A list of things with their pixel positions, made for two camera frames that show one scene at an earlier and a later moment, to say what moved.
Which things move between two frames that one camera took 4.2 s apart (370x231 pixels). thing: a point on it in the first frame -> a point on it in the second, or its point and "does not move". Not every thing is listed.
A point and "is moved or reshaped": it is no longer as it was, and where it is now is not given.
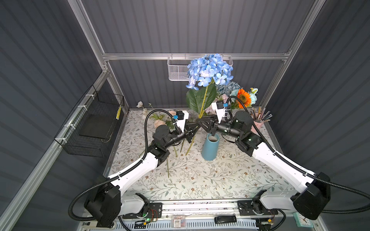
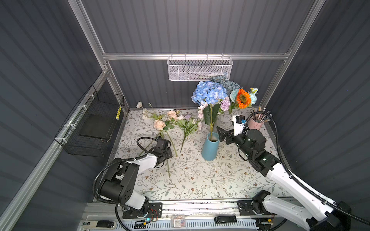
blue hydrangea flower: x=205 y=72 is moved or reshaped
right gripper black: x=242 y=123 -> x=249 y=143
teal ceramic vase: x=210 y=147 does not move
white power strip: x=92 y=224 does not move
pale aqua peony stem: x=252 y=93 does not move
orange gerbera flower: x=244 y=97 does not move
